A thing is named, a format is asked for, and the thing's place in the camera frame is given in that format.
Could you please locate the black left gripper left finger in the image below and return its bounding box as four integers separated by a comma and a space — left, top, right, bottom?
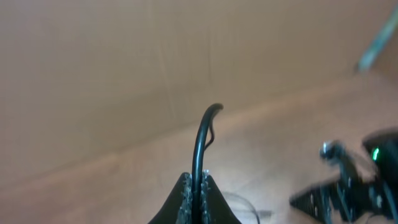
149, 172, 192, 224

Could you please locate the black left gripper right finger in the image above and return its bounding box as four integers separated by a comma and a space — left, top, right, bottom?
200, 170, 241, 224

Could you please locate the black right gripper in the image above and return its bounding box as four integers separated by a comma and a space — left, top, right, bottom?
289, 174, 397, 224

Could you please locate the short black cable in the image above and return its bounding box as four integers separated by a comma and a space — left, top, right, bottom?
190, 103, 224, 224

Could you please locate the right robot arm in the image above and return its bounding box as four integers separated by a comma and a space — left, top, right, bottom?
289, 128, 397, 223

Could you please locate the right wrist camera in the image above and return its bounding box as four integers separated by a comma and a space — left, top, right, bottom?
319, 140, 359, 182

